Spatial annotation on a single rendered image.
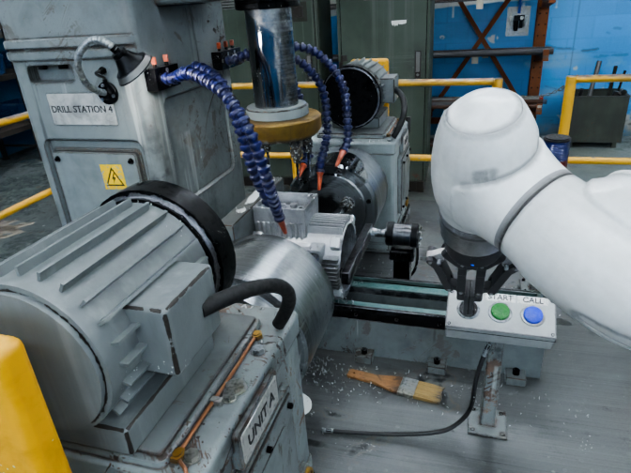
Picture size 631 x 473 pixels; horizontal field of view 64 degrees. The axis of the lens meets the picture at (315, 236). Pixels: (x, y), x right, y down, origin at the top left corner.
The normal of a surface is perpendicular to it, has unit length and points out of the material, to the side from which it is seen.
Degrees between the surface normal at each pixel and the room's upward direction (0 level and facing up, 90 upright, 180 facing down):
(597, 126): 90
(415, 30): 90
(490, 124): 41
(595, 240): 47
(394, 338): 90
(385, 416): 0
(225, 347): 0
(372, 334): 90
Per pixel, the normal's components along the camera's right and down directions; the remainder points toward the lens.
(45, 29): -0.29, 0.43
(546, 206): -0.54, -0.39
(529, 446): -0.07, -0.90
